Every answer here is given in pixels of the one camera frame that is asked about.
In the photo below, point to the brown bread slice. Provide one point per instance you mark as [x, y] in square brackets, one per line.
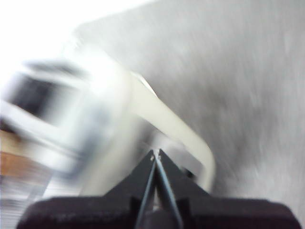
[19, 162]

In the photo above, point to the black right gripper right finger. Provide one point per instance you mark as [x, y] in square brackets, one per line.
[214, 212]

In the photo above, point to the cream two-slot toaster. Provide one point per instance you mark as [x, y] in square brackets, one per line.
[152, 109]

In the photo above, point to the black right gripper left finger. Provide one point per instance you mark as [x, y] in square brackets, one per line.
[114, 210]

